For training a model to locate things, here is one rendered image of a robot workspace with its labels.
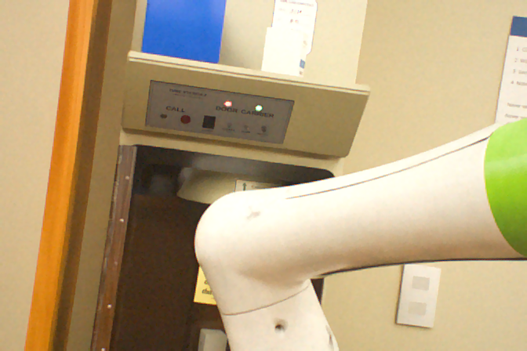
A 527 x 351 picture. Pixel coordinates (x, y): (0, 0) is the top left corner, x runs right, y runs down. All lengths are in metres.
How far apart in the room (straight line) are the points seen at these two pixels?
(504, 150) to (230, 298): 0.34
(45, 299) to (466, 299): 0.90
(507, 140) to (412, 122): 1.10
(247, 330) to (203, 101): 0.42
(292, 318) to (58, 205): 0.44
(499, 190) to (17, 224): 1.21
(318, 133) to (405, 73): 0.55
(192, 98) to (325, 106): 0.18
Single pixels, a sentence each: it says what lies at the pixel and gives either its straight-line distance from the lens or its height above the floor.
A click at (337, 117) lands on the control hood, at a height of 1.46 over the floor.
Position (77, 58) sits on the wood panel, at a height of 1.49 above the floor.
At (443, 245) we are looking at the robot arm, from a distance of 0.88.
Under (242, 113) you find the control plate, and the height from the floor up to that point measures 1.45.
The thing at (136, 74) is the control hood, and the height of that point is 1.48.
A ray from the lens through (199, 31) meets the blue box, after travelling 1.33.
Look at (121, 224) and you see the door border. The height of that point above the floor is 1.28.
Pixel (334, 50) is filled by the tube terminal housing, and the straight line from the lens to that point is 1.46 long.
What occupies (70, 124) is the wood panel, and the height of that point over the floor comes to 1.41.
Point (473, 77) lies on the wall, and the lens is 1.96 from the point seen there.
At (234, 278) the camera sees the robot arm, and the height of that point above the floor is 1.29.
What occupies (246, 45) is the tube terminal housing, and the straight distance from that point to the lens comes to 1.44.
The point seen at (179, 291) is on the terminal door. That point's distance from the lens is 1.45.
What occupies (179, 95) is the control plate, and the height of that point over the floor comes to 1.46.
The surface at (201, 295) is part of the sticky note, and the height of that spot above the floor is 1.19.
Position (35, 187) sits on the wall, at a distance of 1.88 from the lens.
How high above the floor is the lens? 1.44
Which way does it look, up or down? 3 degrees down
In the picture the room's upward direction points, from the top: 8 degrees clockwise
